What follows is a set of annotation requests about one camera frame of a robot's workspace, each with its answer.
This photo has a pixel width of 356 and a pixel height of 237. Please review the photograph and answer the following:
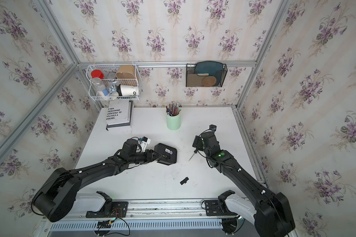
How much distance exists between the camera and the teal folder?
0.93 meters

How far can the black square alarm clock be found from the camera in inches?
33.5

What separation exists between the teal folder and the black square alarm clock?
1.69 feet
